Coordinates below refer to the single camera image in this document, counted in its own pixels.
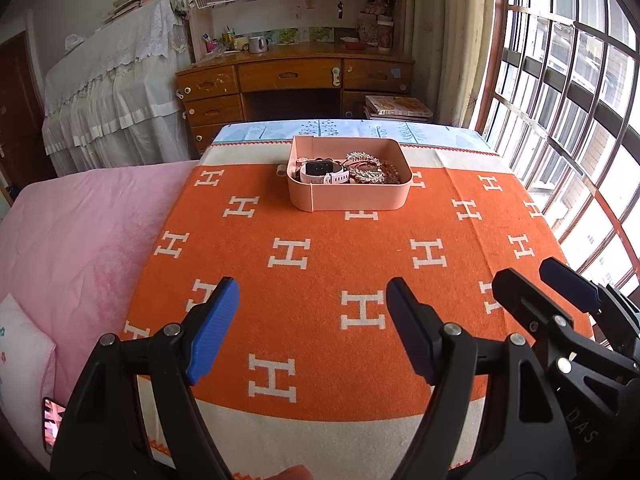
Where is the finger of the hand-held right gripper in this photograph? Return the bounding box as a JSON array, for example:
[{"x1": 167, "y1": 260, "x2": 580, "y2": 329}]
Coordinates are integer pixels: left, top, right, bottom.
[
  {"x1": 491, "y1": 268, "x2": 576, "y2": 358},
  {"x1": 539, "y1": 257, "x2": 626, "y2": 331}
]

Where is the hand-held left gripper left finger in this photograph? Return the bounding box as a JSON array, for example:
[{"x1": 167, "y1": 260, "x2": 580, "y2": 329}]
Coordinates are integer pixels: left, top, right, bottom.
[{"x1": 50, "y1": 276, "x2": 240, "y2": 480}]

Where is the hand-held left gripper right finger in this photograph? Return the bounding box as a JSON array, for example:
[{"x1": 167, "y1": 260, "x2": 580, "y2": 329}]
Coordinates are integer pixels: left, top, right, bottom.
[{"x1": 386, "y1": 277, "x2": 576, "y2": 480}]

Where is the pink jewelry box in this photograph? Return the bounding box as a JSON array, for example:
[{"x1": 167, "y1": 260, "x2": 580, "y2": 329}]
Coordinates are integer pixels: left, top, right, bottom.
[{"x1": 286, "y1": 135, "x2": 413, "y2": 212}]

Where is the silver rhinestone hair comb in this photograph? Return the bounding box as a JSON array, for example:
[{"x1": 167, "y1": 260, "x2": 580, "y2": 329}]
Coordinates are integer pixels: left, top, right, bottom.
[{"x1": 342, "y1": 150, "x2": 397, "y2": 186}]

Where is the white smart watch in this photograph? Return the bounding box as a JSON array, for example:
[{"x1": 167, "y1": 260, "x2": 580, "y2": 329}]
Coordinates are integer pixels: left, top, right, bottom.
[{"x1": 297, "y1": 157, "x2": 351, "y2": 186}]

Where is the person's left hand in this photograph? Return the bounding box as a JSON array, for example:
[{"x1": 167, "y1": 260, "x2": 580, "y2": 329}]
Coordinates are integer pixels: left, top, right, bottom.
[{"x1": 272, "y1": 464, "x2": 313, "y2": 480}]

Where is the orange patterned blanket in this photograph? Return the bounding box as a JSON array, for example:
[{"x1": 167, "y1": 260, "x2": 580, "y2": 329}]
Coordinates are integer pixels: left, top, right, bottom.
[{"x1": 120, "y1": 142, "x2": 596, "y2": 480}]

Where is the pink bedsheet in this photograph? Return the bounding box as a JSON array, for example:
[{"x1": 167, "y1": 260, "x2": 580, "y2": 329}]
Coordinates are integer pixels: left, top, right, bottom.
[{"x1": 0, "y1": 160, "x2": 201, "y2": 461}]

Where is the white pink pillow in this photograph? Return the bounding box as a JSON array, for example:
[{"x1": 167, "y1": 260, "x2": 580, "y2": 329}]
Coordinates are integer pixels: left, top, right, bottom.
[{"x1": 0, "y1": 294, "x2": 57, "y2": 456}]

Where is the barred window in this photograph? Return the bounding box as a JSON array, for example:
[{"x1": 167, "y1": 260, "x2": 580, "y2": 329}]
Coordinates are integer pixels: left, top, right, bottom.
[{"x1": 470, "y1": 0, "x2": 640, "y2": 301}]

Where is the blue white floral sheet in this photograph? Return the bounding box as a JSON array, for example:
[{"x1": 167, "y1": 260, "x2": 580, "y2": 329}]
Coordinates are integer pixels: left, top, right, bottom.
[{"x1": 212, "y1": 119, "x2": 493, "y2": 154}]

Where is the stack of books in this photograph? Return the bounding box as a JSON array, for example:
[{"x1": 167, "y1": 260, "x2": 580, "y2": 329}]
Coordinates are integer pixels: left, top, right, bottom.
[{"x1": 364, "y1": 95, "x2": 433, "y2": 122}]

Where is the wooden desk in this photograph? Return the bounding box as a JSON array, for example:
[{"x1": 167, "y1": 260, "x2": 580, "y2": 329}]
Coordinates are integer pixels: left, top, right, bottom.
[{"x1": 175, "y1": 42, "x2": 416, "y2": 156}]

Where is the white lace furniture cover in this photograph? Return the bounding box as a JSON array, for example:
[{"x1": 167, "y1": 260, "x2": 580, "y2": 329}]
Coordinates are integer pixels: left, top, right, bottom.
[{"x1": 41, "y1": 0, "x2": 193, "y2": 177}]

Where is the beige curtain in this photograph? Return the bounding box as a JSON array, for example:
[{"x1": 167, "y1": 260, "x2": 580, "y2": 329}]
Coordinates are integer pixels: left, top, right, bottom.
[{"x1": 405, "y1": 0, "x2": 496, "y2": 128}]

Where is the brown wooden door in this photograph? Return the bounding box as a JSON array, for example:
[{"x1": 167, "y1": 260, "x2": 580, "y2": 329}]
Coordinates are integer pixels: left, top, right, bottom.
[{"x1": 0, "y1": 30, "x2": 56, "y2": 196}]

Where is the floral storage tin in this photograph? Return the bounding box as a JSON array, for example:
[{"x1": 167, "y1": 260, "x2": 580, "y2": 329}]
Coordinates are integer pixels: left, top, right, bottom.
[
  {"x1": 377, "y1": 15, "x2": 396, "y2": 52},
  {"x1": 357, "y1": 11, "x2": 380, "y2": 49}
]

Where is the pile of books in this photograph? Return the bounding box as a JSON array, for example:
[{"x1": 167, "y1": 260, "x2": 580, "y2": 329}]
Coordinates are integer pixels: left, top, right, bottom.
[{"x1": 102, "y1": 0, "x2": 178, "y2": 24}]

